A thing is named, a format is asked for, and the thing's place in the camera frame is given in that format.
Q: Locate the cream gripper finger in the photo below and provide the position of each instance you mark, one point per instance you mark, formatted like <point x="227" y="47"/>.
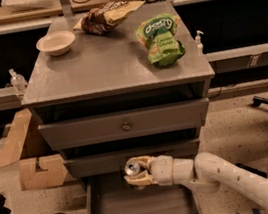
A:
<point x="142" y="179"/>
<point x="144" y="161"/>

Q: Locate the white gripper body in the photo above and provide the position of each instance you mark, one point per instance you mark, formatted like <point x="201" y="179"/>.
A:
<point x="161" y="169"/>

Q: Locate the silver blue redbull can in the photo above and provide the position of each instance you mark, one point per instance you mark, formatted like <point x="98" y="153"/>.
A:
<point x="132" y="168"/>

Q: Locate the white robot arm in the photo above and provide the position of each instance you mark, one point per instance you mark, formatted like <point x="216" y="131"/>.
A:
<point x="203" y="174"/>

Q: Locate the grey open bottom drawer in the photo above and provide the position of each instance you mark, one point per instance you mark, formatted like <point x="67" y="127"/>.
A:
<point x="110" y="194"/>

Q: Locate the grey middle drawer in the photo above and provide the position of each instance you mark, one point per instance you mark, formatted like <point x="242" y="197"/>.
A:
<point x="85" y="166"/>

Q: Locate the grey drawer cabinet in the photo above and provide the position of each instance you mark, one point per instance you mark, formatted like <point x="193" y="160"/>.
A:
<point x="106" y="74"/>

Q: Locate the grey top drawer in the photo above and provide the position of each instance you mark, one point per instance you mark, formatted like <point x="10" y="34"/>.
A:
<point x="122" y="125"/>

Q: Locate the cardboard box left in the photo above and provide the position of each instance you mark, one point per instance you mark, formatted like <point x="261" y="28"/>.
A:
<point x="38" y="165"/>

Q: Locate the green chip bag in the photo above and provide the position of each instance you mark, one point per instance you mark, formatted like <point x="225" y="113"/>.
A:
<point x="157" y="35"/>

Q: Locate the clear pump bottle right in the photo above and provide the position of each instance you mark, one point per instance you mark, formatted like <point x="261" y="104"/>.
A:
<point x="199" y="42"/>

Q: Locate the white bowl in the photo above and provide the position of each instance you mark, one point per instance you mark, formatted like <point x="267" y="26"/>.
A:
<point x="56" y="43"/>

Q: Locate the brown chip bag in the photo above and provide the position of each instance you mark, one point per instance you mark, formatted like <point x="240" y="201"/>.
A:
<point x="106" y="17"/>

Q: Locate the clear sanitizer bottle left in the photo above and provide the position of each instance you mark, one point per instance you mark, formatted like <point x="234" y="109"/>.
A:
<point x="18" y="82"/>

